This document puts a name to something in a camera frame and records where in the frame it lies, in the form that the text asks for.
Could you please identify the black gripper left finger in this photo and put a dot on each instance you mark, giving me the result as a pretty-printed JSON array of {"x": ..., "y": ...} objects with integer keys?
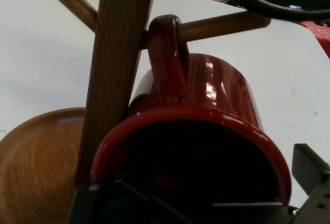
[{"x": 116, "y": 206}]

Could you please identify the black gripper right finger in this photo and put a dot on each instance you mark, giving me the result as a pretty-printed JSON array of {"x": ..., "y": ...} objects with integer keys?
[{"x": 313, "y": 172}]

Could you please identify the red enamel mug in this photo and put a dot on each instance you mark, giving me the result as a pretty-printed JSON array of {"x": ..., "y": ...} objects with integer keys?
[{"x": 219, "y": 92}]

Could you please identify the brown wooden mug tree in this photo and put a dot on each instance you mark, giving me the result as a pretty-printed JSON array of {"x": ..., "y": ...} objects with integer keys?
[{"x": 116, "y": 54}]

